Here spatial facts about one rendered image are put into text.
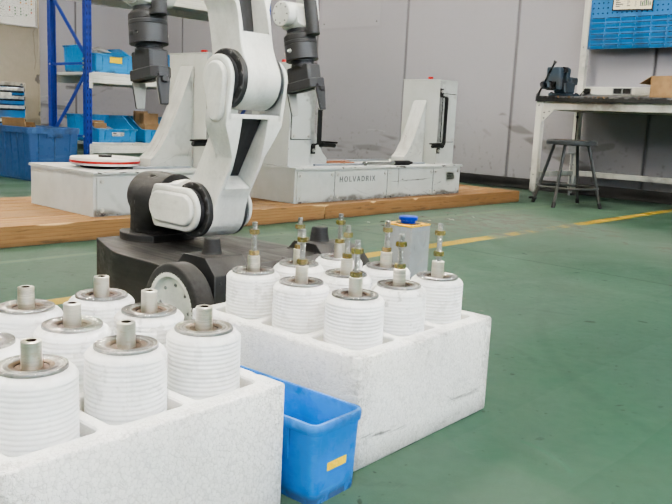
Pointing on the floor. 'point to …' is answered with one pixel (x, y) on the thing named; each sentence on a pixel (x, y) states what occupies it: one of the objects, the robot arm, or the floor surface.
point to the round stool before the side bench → (576, 170)
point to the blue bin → (316, 443)
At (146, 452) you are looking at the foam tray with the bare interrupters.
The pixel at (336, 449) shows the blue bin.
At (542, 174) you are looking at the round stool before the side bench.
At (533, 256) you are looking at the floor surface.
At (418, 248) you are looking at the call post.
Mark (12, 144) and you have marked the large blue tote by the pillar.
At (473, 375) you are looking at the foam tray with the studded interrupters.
